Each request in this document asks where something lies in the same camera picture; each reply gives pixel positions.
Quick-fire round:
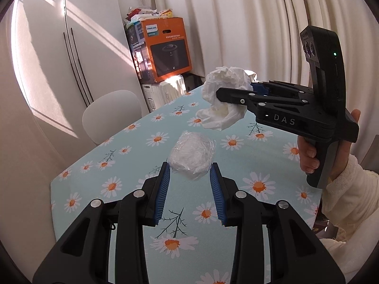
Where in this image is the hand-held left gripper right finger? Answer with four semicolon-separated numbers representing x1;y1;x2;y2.
209;162;346;284

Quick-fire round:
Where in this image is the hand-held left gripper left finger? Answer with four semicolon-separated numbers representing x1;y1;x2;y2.
32;161;171;284

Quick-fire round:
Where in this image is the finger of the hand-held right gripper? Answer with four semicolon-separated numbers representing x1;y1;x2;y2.
250;80;312;96
216;87;310;113

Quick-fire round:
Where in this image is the white tissue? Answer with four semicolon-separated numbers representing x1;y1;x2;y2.
202;66;252;110

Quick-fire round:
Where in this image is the clear plastic wrap ball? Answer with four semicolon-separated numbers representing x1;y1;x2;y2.
168;131;216;181

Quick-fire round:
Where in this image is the person's right forearm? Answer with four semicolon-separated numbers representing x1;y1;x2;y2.
321;153;379;243

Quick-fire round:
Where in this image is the person's right hand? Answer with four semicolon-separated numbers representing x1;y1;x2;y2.
298;109;362;182

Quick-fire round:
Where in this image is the daisy print tablecloth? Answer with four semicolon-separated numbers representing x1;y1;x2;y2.
50;77;323;284

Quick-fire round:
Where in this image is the white curtain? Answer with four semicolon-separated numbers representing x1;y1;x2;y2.
139;0;379;169

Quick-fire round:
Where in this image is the orange cardboard box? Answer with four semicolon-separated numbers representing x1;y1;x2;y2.
126;17;192;83

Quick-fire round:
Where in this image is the white chair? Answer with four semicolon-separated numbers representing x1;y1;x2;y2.
82;90;143;146

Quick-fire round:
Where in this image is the pile of snack packets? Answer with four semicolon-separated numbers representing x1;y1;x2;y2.
124;6;174;30

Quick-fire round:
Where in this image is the person's cream clothing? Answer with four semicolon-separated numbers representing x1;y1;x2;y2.
318;237;360;284

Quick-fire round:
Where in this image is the white wardrobe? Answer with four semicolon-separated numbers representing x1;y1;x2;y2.
12;0;154;148

